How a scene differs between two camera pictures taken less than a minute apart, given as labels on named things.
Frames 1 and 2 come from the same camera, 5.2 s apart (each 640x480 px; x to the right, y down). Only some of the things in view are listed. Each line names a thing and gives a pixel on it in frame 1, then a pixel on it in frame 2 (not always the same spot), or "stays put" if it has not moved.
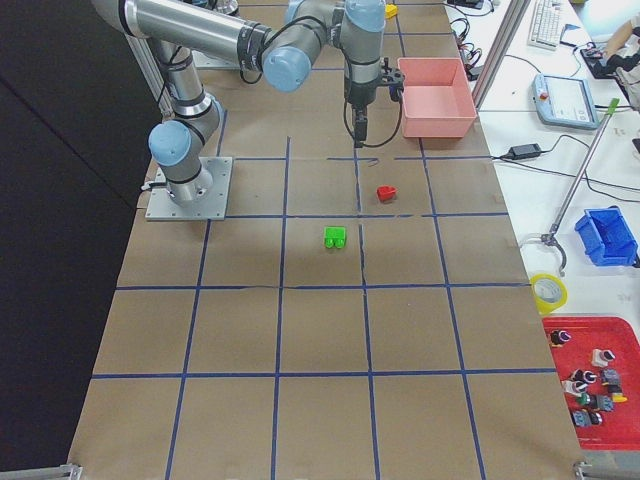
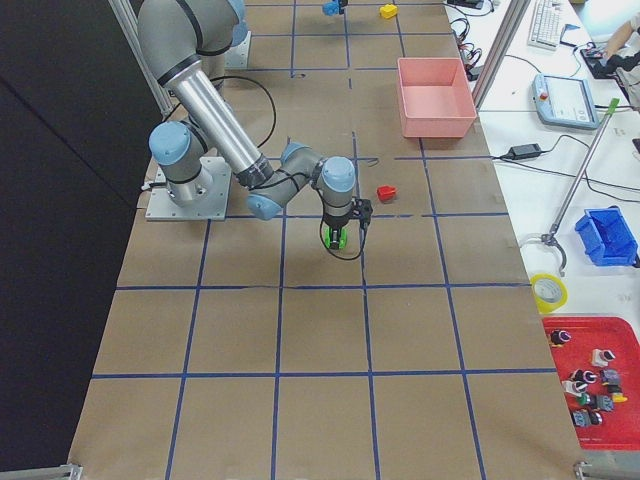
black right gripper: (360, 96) -> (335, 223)
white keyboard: (545, 25) stays put
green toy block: (334, 235) stays put
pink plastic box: (437, 98) stays put
